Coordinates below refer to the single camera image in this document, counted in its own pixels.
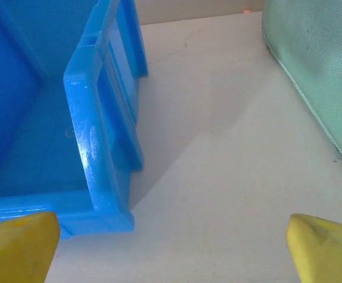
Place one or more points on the blue plastic bin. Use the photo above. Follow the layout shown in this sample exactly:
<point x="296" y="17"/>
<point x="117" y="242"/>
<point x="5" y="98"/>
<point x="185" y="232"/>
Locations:
<point x="26" y="132"/>

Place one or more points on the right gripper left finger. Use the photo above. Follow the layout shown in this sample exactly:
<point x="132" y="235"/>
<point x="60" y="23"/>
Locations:
<point x="14" y="250"/>

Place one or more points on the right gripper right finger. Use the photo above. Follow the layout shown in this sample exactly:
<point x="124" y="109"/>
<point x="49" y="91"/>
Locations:
<point x="330" y="253"/>

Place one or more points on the mint green zippered case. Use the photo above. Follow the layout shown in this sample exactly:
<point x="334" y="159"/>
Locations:
<point x="321" y="73"/>

